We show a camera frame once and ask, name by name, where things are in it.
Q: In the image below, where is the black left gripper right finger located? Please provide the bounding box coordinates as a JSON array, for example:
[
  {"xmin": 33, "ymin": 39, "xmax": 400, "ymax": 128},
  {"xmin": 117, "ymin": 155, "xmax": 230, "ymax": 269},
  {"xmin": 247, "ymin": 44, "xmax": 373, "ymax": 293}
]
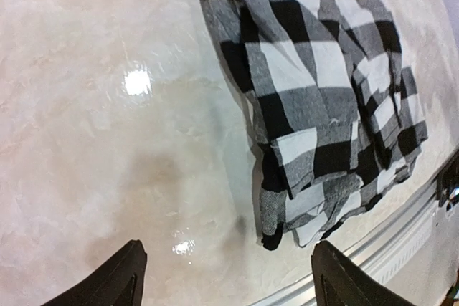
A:
[{"xmin": 311, "ymin": 240, "xmax": 412, "ymax": 306}]

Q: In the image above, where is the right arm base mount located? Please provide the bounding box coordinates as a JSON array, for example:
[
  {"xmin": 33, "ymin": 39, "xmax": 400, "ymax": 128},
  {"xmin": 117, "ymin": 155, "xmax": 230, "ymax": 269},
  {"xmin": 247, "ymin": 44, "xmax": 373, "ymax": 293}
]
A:
[{"xmin": 430, "ymin": 148, "xmax": 458, "ymax": 211}]

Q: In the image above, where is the front aluminium rail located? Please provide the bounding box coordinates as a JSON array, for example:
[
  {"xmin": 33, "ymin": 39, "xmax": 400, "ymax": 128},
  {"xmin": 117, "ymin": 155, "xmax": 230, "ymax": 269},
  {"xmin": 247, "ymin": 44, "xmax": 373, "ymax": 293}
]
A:
[{"xmin": 250, "ymin": 176, "xmax": 459, "ymax": 306}]

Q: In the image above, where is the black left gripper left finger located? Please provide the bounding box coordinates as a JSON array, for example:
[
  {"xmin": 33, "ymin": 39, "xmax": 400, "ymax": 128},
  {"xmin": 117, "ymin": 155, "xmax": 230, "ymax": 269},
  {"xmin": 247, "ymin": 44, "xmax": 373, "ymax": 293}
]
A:
[{"xmin": 44, "ymin": 239, "xmax": 147, "ymax": 306}]

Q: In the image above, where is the black white checked shirt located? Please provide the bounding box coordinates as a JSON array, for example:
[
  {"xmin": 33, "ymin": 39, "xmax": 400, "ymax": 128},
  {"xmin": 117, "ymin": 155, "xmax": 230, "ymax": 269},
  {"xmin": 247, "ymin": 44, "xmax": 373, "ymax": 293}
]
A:
[{"xmin": 202, "ymin": 0, "xmax": 427, "ymax": 251}]

